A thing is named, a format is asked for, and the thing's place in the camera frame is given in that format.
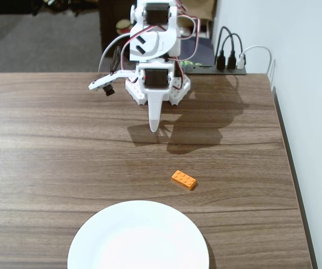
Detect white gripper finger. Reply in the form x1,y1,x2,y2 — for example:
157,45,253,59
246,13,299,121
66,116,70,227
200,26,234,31
146,94,164,133

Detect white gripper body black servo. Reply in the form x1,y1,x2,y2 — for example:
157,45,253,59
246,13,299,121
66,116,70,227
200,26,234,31
137,62,176,96

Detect orange lego block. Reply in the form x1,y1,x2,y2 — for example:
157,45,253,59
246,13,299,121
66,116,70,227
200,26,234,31
171,169,198,192

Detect white round plate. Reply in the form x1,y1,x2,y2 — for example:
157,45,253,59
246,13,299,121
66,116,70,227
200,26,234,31
67,200,210,269

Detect red white round ball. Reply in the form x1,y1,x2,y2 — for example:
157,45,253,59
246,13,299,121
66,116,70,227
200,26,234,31
115,19,134,36

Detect dark wooden cabinet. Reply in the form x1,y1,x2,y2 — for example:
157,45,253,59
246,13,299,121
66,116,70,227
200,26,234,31
98,0,139,74

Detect black chair base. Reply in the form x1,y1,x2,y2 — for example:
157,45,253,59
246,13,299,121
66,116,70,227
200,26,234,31
29,0,100,17

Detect black camera cable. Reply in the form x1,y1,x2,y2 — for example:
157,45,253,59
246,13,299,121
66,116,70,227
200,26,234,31
109,46,122,76

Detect wrist camera on white bracket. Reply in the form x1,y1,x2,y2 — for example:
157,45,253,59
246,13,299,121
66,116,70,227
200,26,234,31
88,69,138,98

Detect white camera cable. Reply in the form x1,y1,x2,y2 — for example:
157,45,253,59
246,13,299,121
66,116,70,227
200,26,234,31
98,33,131,73

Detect red white black servo wires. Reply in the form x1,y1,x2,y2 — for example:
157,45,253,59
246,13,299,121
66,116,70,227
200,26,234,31
176,0,201,67

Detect black plug with cable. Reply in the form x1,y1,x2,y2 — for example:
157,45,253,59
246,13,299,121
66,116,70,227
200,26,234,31
215,26,232,71
222,33,243,70

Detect white plug with cable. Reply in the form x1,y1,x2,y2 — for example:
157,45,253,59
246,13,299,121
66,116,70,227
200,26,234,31
237,44,277,86

